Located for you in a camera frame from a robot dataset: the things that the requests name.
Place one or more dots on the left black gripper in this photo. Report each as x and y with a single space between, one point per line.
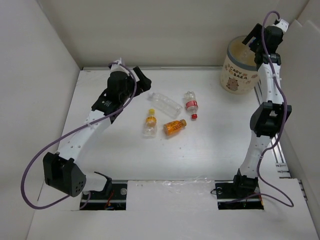
144 83

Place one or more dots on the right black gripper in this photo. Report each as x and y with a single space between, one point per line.
257 31

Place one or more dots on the large clear plastic bottle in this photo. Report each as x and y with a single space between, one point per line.
165 104

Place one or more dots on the clear bottle blue label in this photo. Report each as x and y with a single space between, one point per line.
247 52

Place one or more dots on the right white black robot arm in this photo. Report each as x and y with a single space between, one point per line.
268 120

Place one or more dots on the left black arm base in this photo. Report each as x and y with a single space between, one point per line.
113 196

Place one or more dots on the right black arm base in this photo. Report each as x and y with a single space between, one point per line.
230 197

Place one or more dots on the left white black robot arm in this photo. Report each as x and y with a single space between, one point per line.
62 169

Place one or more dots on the cream capybara bin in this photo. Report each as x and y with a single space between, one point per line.
237 77

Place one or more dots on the clear bottle yellow cap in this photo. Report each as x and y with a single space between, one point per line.
150 125

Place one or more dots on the clear bottle red label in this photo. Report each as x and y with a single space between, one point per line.
191 104

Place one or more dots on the orange bottle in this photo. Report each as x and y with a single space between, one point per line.
173 127

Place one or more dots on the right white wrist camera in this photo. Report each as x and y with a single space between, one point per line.
281 24

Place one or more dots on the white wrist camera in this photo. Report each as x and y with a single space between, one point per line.
281 24
116 67

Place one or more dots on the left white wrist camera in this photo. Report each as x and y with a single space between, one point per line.
116 67

